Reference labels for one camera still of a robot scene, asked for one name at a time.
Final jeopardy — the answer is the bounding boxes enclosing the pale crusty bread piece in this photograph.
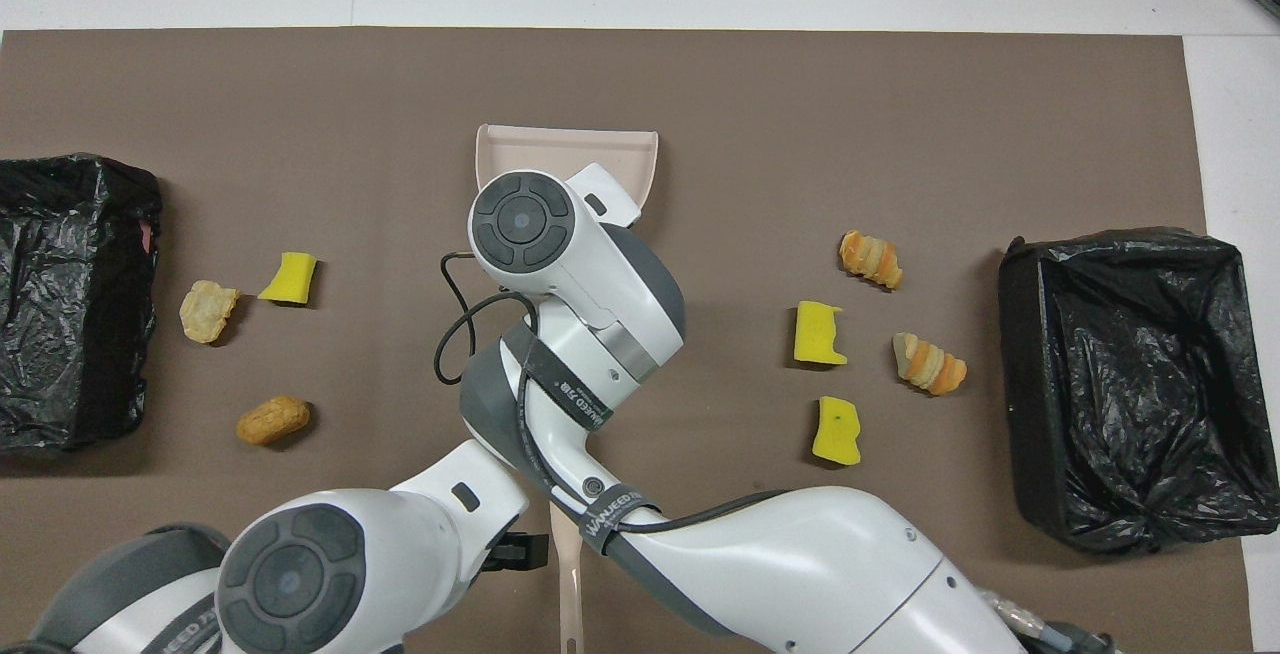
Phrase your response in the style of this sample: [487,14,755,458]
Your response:
[179,280,241,345]

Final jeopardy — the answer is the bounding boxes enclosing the beige plastic dustpan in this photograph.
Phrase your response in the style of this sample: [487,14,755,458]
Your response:
[475,123,661,231]

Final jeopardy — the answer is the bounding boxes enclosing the brown table mat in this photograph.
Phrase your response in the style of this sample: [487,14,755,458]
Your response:
[0,28,1253,654]

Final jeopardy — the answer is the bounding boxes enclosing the yellow notched sponge piece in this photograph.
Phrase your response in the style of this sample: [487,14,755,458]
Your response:
[794,301,849,367]

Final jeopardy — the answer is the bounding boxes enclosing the beige brush black bristles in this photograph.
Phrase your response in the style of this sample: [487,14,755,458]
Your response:
[552,504,587,653]

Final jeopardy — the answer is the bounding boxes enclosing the peanut-shaped brown bread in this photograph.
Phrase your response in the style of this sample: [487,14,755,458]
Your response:
[236,395,312,447]

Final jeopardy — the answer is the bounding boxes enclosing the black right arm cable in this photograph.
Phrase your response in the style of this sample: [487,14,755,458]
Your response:
[434,252,801,535]

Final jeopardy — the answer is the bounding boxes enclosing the black lined bin pink mark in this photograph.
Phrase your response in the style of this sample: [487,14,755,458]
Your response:
[0,153,163,452]

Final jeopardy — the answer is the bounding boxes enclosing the striped croissant bread piece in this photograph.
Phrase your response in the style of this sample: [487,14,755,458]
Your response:
[892,332,969,397]
[838,230,904,291]

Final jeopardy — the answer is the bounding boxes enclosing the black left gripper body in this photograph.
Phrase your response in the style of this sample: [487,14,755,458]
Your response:
[487,532,550,573]

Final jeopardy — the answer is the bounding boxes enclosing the small yellow sponge wedge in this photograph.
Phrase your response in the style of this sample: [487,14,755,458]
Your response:
[257,252,318,306]

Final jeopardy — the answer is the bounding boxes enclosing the yellow sponge piece with hole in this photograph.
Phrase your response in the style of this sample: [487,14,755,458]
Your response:
[811,396,862,467]

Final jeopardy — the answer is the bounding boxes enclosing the black bag lined bin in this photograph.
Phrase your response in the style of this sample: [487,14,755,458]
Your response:
[998,226,1280,555]

